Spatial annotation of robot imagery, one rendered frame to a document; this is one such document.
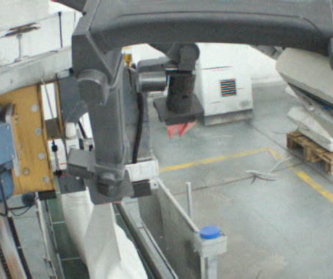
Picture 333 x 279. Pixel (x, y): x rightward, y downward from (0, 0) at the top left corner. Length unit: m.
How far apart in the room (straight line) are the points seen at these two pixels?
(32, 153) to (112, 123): 0.61
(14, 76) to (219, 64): 4.11
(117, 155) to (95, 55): 0.35
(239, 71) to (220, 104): 0.40
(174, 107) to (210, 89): 4.04
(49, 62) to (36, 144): 0.25
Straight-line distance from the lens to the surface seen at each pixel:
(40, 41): 4.09
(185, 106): 1.17
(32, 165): 1.43
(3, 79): 1.20
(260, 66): 6.07
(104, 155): 0.96
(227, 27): 0.57
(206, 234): 1.49
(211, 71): 5.18
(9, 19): 1.16
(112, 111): 0.80
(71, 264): 2.30
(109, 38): 0.62
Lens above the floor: 1.58
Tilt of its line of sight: 19 degrees down
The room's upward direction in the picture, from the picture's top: 5 degrees counter-clockwise
